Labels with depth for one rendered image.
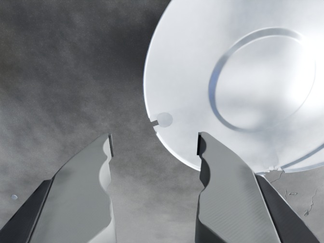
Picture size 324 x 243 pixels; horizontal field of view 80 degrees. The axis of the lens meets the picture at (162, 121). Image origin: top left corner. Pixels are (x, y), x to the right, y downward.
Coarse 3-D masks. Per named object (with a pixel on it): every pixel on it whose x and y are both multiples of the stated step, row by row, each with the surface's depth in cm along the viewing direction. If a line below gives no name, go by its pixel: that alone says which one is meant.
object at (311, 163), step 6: (312, 156) 31; (318, 156) 31; (300, 162) 31; (306, 162) 31; (312, 162) 31; (318, 162) 31; (270, 168) 31; (288, 168) 32; (294, 168) 32; (300, 168) 31; (306, 168) 31; (312, 168) 31
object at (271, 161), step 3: (270, 156) 29; (273, 156) 29; (267, 159) 29; (270, 159) 29; (273, 159) 30; (276, 159) 30; (264, 162) 30; (267, 162) 30; (270, 162) 30; (273, 162) 30; (276, 162) 30; (264, 165) 30; (267, 165) 30; (270, 165) 30
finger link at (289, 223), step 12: (264, 180) 9; (264, 192) 8; (276, 192) 8; (276, 204) 7; (288, 204) 7; (276, 216) 7; (288, 216) 7; (276, 228) 7; (288, 228) 7; (300, 228) 7; (288, 240) 6; (300, 240) 6; (312, 240) 6
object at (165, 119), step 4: (164, 112) 25; (160, 116) 25; (164, 116) 25; (168, 116) 25; (160, 120) 26; (164, 120) 26; (168, 120) 26; (172, 120) 26; (160, 124) 26; (164, 124) 26; (168, 124) 26
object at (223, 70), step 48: (192, 0) 19; (240, 0) 20; (288, 0) 20; (192, 48) 22; (240, 48) 21; (288, 48) 21; (144, 96) 23; (192, 96) 24; (240, 96) 24; (288, 96) 24; (192, 144) 28; (240, 144) 28; (288, 144) 28
